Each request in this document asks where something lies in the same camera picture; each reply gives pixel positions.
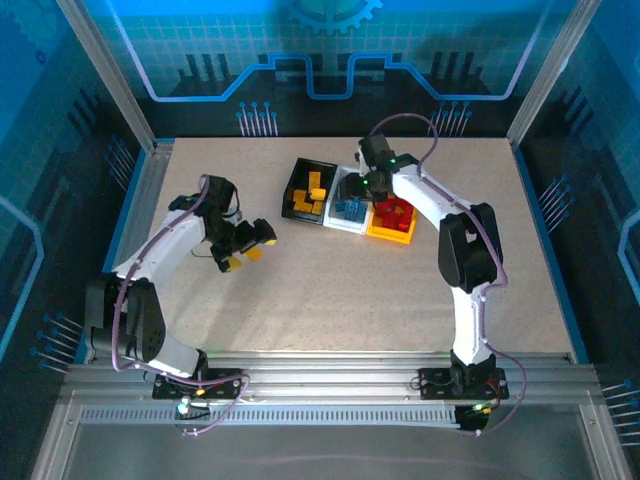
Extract aluminium frame post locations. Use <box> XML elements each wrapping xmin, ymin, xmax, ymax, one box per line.
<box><xmin>505</xmin><ymin>0</ymin><xmax>604</xmax><ymax>149</ymax></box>
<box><xmin>54</xmin><ymin>0</ymin><xmax>160</xmax><ymax>151</ymax></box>

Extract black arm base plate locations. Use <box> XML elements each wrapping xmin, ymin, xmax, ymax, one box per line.
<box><xmin>151</xmin><ymin>368</ymin><xmax>245</xmax><ymax>401</ymax></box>
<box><xmin>418</xmin><ymin>366</ymin><xmax>510</xmax><ymax>401</ymax></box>

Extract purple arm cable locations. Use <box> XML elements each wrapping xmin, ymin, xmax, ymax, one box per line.
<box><xmin>367</xmin><ymin>113</ymin><xmax>530</xmax><ymax>437</ymax></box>
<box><xmin>110</xmin><ymin>173</ymin><xmax>250</xmax><ymax>437</ymax></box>

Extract brushed metal panel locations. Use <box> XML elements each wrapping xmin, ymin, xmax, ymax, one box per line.
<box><xmin>62</xmin><ymin>424</ymin><xmax>609</xmax><ymax>480</ymax></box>

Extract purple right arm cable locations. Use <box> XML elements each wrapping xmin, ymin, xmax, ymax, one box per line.
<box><xmin>367</xmin><ymin>113</ymin><xmax>530</xmax><ymax>437</ymax></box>

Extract long aluminium frame rail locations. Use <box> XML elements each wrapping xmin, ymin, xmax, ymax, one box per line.
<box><xmin>62</xmin><ymin>349</ymin><xmax>601</xmax><ymax>409</ymax></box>

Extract white plastic container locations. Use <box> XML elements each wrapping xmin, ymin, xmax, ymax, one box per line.
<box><xmin>323</xmin><ymin>164</ymin><xmax>375</xmax><ymax>235</ymax></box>

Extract black plastic container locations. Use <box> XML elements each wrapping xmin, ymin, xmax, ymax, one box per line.
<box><xmin>281</xmin><ymin>157</ymin><xmax>339</xmax><ymax>227</ymax></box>

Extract aluminium lower frame rail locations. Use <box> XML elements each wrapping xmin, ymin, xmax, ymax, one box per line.
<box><xmin>577</xmin><ymin>402</ymin><xmax>634</xmax><ymax>480</ymax></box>
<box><xmin>29</xmin><ymin>399</ymin><xmax>84</xmax><ymax>480</ymax></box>

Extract aluminium side frame rail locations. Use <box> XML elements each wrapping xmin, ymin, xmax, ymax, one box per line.
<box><xmin>82</xmin><ymin>138</ymin><xmax>175</xmax><ymax>364</ymax></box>

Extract large red lego brick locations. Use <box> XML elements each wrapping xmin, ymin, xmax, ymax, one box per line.
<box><xmin>389</xmin><ymin>202</ymin><xmax>417</xmax><ymax>226</ymax></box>

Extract yellow plastic container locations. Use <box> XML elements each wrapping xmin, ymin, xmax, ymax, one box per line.
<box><xmin>366</xmin><ymin>196</ymin><xmax>419</xmax><ymax>245</ymax></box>

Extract small lit circuit board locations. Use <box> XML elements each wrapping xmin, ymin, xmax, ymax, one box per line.
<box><xmin>174</xmin><ymin>397</ymin><xmax>214</xmax><ymax>419</ymax></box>
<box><xmin>455</xmin><ymin>401</ymin><xmax>503</xmax><ymax>435</ymax></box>

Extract grey slotted cable duct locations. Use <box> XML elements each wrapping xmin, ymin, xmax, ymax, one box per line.
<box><xmin>79</xmin><ymin>404</ymin><xmax>464</xmax><ymax>427</ymax></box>

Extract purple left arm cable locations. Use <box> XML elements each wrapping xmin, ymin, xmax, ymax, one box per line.
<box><xmin>110</xmin><ymin>173</ymin><xmax>250</xmax><ymax>437</ymax></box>

